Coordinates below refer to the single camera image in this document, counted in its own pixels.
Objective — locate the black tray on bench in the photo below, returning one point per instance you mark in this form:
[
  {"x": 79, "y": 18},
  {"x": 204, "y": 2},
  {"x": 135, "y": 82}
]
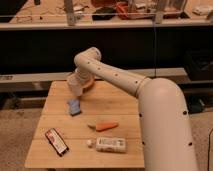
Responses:
[{"x": 104, "y": 13}]

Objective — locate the orange toy carrot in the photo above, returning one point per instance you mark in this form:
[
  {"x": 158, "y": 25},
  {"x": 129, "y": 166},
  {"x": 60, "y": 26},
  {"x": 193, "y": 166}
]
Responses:
[{"x": 103, "y": 126}]

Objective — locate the white tube with label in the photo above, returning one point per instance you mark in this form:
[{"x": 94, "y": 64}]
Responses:
[{"x": 106, "y": 144}]

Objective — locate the black red candy bar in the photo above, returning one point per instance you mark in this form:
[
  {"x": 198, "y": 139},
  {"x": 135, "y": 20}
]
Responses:
[{"x": 56, "y": 141}]

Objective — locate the red container on bench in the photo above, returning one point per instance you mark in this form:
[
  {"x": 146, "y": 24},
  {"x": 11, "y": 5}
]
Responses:
[{"x": 123, "y": 11}]

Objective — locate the orange ceramic bowl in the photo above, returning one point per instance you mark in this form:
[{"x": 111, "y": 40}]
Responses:
[{"x": 88, "y": 84}]

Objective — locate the metal frame post right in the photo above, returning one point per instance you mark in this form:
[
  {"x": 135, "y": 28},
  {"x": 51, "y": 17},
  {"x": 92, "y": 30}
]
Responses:
[{"x": 161, "y": 4}]

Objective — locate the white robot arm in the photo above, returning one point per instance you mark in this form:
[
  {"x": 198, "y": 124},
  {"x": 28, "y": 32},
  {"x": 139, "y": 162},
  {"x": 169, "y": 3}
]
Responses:
[{"x": 165, "y": 126}]

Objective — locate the metal frame post left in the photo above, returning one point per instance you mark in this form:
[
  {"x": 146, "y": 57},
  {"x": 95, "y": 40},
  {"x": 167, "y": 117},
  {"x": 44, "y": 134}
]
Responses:
[{"x": 69, "y": 9}]

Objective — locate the wooden slatted table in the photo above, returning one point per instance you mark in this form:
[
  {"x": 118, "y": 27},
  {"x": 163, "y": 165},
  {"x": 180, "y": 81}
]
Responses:
[{"x": 101, "y": 104}]

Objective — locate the blue sponge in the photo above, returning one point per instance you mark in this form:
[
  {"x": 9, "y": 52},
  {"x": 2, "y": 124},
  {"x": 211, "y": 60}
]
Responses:
[{"x": 74, "y": 107}]

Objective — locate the white ceramic cup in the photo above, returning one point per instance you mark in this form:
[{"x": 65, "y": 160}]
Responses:
[{"x": 74, "y": 85}]

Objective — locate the metal frame post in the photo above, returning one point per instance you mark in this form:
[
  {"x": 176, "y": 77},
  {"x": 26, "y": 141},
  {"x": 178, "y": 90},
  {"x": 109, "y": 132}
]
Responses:
[
  {"x": 161, "y": 4},
  {"x": 69, "y": 9}
]

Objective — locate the white box on bench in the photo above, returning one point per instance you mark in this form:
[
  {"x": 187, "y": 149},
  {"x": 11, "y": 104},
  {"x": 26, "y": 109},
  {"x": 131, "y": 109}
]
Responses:
[{"x": 203, "y": 10}]

